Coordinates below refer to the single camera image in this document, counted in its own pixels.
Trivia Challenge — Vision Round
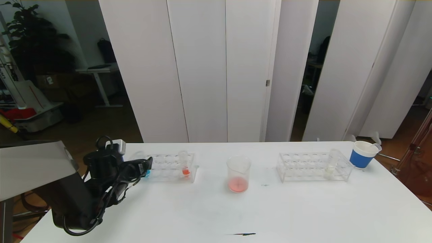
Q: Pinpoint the blue pigment test tube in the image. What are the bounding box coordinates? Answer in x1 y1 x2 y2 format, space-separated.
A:
130 151 151 178

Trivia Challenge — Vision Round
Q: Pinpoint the clear glass beaker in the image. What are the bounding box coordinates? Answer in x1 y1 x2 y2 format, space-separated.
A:
226 155 252 193

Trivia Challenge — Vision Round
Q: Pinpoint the clear acrylic test tube rack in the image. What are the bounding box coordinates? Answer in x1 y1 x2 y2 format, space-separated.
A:
142 153 199 184
276 152 354 183

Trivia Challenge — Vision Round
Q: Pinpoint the pale yellow pigment test tube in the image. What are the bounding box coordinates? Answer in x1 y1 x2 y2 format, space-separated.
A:
325 149 341 179

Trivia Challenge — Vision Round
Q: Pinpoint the white folding partition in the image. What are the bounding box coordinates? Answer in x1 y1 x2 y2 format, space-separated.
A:
99 0 319 143
302 0 432 146

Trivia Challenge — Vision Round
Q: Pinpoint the white office desk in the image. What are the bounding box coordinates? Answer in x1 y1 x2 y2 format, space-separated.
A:
76 63 124 108

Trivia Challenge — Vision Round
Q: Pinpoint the black backpack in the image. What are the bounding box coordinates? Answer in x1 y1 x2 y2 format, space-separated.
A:
98 38 117 64

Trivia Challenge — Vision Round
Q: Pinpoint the white blue paper cup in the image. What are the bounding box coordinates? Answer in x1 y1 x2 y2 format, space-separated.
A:
350 141 380 169

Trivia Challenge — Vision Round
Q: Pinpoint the brown cardboard box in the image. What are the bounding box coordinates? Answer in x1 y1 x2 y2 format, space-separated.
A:
36 74 73 90

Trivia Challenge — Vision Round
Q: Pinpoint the white machine with column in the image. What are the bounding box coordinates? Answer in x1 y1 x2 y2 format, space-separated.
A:
0 34 64 134

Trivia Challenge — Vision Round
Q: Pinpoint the red flat item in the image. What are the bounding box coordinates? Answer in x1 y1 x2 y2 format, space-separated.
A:
0 108 37 121

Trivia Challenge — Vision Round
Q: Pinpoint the dark green potted plant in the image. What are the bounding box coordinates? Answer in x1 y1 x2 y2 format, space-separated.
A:
1 0 76 81

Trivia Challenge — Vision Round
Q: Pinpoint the yellow black tool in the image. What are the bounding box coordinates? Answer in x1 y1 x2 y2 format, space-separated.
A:
0 113 19 134

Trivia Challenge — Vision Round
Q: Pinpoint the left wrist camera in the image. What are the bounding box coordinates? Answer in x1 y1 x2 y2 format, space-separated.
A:
105 139 126 156

